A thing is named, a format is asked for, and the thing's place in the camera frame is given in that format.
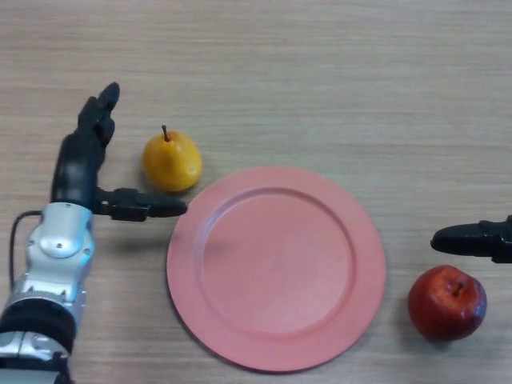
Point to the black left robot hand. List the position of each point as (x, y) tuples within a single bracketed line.
[(76, 172)]

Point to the red apple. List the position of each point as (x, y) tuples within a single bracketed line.
[(442, 308)]

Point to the pink round plate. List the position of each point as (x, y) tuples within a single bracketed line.
[(276, 272)]

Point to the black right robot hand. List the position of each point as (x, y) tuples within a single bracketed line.
[(476, 240)]

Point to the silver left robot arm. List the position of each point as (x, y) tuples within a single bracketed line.
[(56, 256)]

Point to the yellow pear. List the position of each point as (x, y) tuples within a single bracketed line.
[(172, 164)]

